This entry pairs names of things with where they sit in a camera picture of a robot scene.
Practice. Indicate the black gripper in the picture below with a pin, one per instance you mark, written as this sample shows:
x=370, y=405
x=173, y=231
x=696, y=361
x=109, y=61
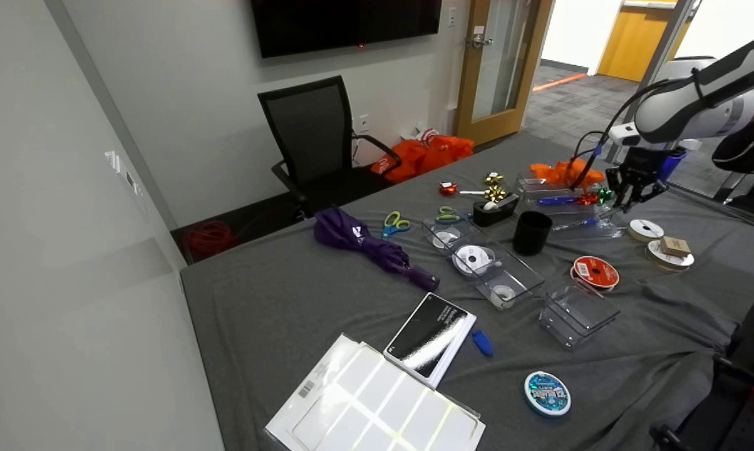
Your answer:
x=648, y=168

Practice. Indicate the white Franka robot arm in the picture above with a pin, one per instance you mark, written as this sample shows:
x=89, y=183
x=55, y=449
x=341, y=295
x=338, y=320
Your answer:
x=691, y=110

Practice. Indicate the clear plastic marker container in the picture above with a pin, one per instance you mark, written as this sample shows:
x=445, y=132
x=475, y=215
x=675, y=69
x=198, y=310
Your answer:
x=592, y=237

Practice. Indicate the all blue marker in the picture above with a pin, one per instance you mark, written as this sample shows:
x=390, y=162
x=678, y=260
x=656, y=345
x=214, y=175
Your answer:
x=557, y=201

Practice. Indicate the beige round container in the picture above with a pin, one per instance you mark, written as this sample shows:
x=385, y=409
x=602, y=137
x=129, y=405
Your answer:
x=665, y=260

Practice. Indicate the clear plastic bow container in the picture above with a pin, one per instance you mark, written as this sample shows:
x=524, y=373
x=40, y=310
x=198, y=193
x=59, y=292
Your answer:
x=530, y=188

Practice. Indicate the empty clear plastic container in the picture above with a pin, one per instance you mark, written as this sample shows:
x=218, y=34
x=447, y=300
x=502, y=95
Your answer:
x=576, y=316

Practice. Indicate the long clear tape container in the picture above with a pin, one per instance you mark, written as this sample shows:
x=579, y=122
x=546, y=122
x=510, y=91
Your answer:
x=522, y=277

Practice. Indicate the shiny green gift bow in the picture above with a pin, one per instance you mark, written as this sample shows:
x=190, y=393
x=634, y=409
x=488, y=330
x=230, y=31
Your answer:
x=606, y=193

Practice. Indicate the white ribbon spool gold edge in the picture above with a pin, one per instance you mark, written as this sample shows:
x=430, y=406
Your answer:
x=639, y=229

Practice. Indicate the shiny red gift bow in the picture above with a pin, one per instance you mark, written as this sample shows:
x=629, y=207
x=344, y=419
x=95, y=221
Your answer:
x=592, y=198

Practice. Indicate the tan paper card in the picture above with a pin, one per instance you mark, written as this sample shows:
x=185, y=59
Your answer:
x=675, y=246

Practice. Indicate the black cup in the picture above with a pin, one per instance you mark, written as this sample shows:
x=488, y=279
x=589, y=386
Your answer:
x=532, y=234

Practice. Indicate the person in dark clothing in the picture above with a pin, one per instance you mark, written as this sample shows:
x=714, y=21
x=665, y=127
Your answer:
x=748, y=166

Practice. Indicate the gold gift bow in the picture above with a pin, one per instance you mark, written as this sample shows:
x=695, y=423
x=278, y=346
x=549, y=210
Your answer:
x=494, y=187

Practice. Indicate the black tape dispenser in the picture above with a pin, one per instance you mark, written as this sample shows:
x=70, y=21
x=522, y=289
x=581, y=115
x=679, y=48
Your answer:
x=491, y=215

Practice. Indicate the amber wooden door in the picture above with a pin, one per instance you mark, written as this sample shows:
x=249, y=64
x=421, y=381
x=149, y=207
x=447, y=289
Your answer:
x=629, y=42

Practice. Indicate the small white tape roll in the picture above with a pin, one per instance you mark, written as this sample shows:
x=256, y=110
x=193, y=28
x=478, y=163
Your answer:
x=502, y=295

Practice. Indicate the large white ribbon spool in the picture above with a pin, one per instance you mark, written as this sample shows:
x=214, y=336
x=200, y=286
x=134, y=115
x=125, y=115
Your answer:
x=465, y=262

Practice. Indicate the glass panel wooden door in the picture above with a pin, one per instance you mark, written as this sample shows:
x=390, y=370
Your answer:
x=466, y=83

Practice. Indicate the orange cloth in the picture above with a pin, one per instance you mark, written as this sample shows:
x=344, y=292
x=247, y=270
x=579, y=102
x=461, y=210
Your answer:
x=427, y=157

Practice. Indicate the small blue plastic cap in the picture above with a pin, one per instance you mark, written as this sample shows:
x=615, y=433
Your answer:
x=482, y=343

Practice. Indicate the teal round ribbon spool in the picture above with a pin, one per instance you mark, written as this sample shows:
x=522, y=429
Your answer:
x=546, y=395

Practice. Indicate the blue green scissors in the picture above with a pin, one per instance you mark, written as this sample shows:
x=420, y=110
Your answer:
x=395, y=225

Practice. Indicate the purple ribbon bundle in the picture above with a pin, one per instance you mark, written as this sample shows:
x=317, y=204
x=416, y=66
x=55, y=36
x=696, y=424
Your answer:
x=341, y=229

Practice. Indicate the black office chair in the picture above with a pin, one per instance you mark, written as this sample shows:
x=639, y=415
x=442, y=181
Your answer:
x=308, y=127

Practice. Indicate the white label sheets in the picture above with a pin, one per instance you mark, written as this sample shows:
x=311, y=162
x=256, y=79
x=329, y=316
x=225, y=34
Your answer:
x=367, y=409

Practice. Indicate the white wall outlet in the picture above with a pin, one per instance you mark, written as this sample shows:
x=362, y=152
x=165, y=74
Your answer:
x=364, y=122

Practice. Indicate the black wall television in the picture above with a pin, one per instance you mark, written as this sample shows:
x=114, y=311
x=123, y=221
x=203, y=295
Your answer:
x=341, y=27

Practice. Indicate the white wall switch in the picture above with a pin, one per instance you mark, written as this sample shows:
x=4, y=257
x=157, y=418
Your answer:
x=119, y=166

